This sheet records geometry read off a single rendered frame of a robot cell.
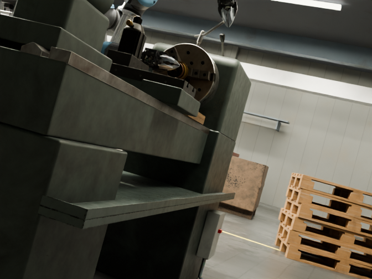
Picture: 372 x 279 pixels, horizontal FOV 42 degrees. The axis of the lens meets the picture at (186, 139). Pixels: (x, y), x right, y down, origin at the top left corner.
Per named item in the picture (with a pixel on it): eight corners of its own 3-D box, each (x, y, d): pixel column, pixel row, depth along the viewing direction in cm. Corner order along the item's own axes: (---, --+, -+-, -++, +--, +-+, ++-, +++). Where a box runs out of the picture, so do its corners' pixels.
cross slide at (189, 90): (96, 76, 202) (99, 66, 202) (193, 100, 191) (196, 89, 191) (76, 66, 185) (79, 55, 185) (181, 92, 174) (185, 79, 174)
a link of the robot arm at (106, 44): (104, 60, 225) (109, 42, 226) (125, 65, 223) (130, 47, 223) (97, 56, 218) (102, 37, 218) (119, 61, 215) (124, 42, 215)
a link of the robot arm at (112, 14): (82, 21, 267) (89, -3, 267) (102, 30, 277) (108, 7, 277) (95, 21, 259) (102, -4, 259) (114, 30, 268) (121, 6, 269)
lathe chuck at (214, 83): (148, 97, 250) (171, 40, 250) (203, 118, 242) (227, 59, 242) (142, 93, 241) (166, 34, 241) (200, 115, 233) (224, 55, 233)
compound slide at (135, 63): (124, 73, 204) (127, 61, 204) (146, 78, 201) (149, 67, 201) (104, 61, 184) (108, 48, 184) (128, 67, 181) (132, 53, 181)
